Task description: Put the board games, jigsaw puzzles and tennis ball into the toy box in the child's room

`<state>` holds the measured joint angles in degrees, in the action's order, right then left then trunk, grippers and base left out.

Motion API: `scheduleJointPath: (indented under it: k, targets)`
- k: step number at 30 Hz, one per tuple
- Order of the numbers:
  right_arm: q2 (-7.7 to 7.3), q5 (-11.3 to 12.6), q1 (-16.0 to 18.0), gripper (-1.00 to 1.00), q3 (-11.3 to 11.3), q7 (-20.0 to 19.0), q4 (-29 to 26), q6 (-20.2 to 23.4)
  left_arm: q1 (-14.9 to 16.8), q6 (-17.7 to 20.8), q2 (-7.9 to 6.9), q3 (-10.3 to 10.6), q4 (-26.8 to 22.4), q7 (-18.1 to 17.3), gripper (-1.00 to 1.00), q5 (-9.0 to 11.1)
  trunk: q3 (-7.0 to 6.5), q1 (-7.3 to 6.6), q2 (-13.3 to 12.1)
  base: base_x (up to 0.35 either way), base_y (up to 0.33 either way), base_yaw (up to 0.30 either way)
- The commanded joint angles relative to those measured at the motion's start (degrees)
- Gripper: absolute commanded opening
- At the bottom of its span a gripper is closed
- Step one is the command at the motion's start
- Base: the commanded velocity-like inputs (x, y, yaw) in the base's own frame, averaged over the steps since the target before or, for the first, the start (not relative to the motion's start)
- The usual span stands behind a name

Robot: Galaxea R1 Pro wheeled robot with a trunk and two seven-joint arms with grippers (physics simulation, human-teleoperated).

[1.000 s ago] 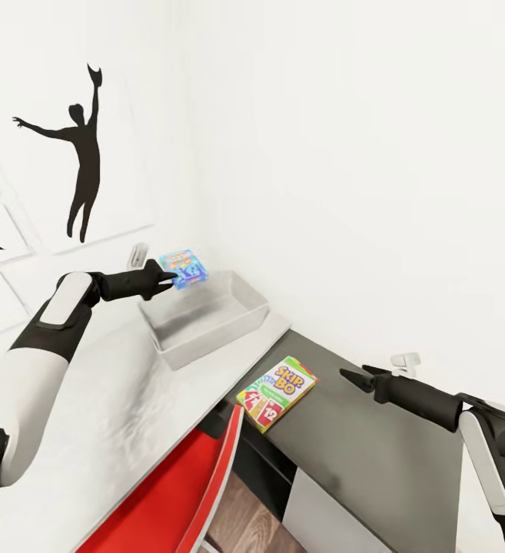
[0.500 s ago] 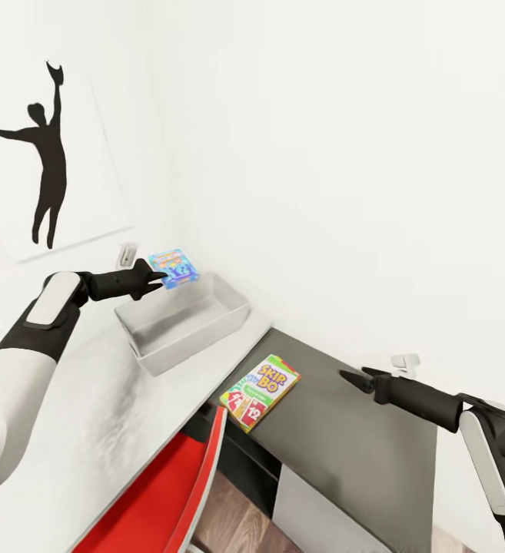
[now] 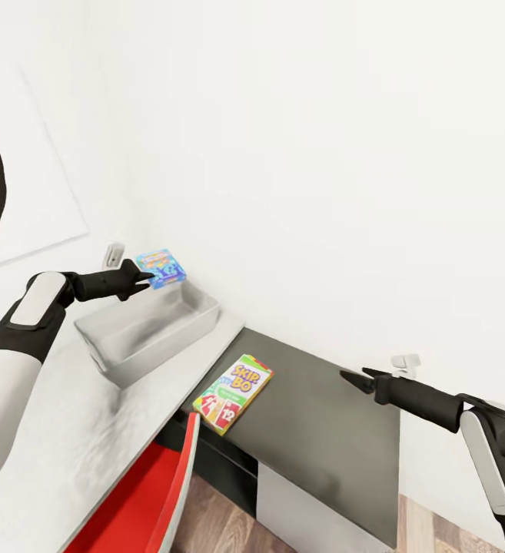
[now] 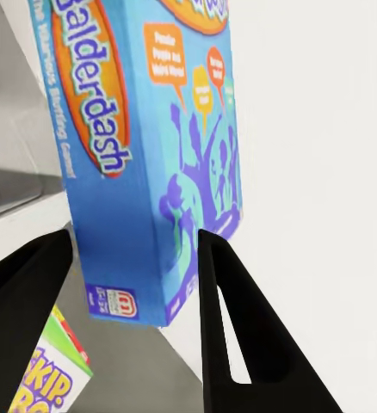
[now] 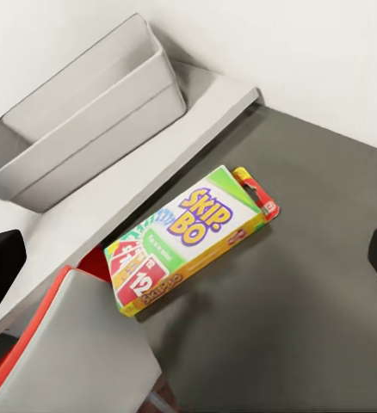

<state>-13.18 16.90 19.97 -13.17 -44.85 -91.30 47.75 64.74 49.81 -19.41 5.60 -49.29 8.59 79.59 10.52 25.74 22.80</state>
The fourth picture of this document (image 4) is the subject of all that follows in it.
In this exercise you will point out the toy box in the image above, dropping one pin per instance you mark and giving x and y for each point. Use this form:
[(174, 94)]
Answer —
[(30, 169)]

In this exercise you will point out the board game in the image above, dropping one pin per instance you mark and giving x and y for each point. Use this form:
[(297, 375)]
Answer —
[(141, 98), (56, 373)]

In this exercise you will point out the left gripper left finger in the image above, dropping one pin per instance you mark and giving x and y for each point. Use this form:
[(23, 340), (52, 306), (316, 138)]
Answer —
[(30, 281)]

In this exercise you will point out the desk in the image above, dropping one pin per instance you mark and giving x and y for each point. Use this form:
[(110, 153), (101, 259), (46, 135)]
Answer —
[(135, 368)]

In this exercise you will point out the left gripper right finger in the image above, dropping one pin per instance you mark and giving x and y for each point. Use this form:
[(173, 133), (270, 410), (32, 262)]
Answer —
[(282, 378)]

